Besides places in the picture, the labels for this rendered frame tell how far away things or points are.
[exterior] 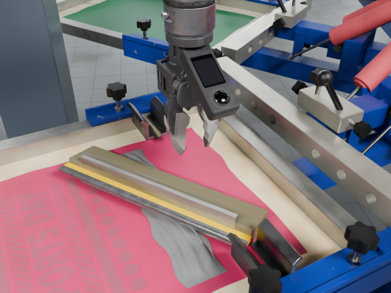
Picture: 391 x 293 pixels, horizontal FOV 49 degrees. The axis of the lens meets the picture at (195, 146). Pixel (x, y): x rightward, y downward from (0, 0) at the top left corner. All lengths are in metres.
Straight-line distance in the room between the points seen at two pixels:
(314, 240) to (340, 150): 0.17
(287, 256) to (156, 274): 0.20
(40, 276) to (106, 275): 0.10
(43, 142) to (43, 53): 0.34
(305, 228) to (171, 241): 0.23
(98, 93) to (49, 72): 1.96
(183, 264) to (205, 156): 0.29
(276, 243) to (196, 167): 0.29
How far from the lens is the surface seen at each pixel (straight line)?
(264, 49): 1.46
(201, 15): 0.61
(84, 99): 3.12
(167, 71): 0.67
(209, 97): 0.60
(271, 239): 0.65
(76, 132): 0.94
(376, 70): 1.03
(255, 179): 0.84
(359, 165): 0.78
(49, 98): 1.27
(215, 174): 0.85
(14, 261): 0.75
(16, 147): 0.93
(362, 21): 1.23
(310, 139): 0.82
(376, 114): 0.96
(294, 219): 0.77
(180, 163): 0.87
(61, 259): 0.73
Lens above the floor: 1.49
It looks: 36 degrees down
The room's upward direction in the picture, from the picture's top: straight up
